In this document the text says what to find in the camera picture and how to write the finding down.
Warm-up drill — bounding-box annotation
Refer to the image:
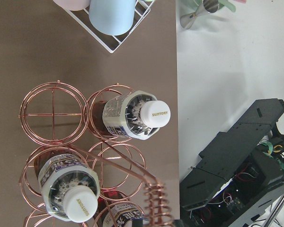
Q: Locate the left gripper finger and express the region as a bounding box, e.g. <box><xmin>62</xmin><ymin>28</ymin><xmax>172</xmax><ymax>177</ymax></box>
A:
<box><xmin>173</xmin><ymin>219</ymin><xmax>185</xmax><ymax>227</ymax></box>

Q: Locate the tea bottle white cap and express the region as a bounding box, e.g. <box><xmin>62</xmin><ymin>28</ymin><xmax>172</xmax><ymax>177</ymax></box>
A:
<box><xmin>34</xmin><ymin>152</ymin><xmax>100</xmax><ymax>223</ymax></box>

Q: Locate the copper wire bottle basket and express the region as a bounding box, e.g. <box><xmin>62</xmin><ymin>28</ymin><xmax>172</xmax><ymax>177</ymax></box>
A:
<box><xmin>19</xmin><ymin>81</ymin><xmax>174</xmax><ymax>227</ymax></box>

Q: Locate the blue cup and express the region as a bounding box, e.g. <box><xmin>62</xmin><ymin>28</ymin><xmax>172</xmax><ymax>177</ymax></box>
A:
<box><xmin>89</xmin><ymin>0</ymin><xmax>136</xmax><ymax>35</ymax></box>

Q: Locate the steel jigger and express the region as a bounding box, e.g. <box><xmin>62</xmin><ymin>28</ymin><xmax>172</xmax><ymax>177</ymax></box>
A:
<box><xmin>180</xmin><ymin>0</ymin><xmax>219</xmax><ymax>29</ymax></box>

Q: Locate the pink cup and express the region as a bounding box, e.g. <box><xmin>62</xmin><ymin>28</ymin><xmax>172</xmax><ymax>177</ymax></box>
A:
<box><xmin>53</xmin><ymin>0</ymin><xmax>90</xmax><ymax>11</ymax></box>

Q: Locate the white wire cup rack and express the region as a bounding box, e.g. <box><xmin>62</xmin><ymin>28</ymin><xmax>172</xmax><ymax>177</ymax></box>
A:
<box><xmin>54</xmin><ymin>0</ymin><xmax>154</xmax><ymax>53</ymax></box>

